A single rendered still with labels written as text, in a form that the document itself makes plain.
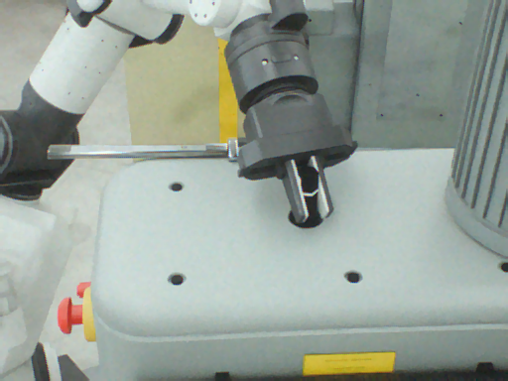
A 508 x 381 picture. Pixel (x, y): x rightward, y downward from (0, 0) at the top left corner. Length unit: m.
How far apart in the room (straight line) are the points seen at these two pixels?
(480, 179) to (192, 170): 0.31
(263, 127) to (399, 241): 0.18
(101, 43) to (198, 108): 1.67
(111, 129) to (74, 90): 3.22
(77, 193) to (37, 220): 2.75
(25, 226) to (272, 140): 0.53
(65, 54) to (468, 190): 0.59
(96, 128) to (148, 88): 1.68
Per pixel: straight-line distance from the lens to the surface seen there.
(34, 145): 1.26
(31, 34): 5.39
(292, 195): 0.86
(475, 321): 0.85
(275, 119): 0.87
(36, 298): 1.32
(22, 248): 1.29
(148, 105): 2.84
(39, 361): 1.88
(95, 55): 1.20
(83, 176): 4.14
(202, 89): 2.81
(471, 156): 0.86
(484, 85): 0.82
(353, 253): 0.86
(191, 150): 0.98
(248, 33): 0.91
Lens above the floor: 2.46
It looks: 38 degrees down
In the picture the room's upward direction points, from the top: 1 degrees clockwise
